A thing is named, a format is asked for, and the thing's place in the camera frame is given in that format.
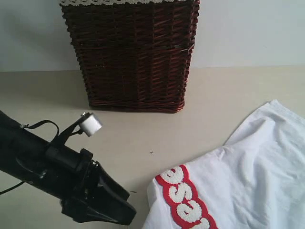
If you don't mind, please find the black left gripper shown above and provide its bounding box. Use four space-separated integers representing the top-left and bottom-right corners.
35 143 136 225

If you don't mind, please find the white t-shirt red lettering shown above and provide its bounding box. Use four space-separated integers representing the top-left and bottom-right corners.
143 100 305 229

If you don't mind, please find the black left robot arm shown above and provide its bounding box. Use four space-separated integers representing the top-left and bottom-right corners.
0 113 136 225

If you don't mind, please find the dark red wicker basket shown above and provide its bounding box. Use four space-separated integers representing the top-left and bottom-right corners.
60 0 200 113

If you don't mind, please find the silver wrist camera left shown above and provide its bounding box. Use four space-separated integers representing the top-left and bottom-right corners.
79 113 102 137

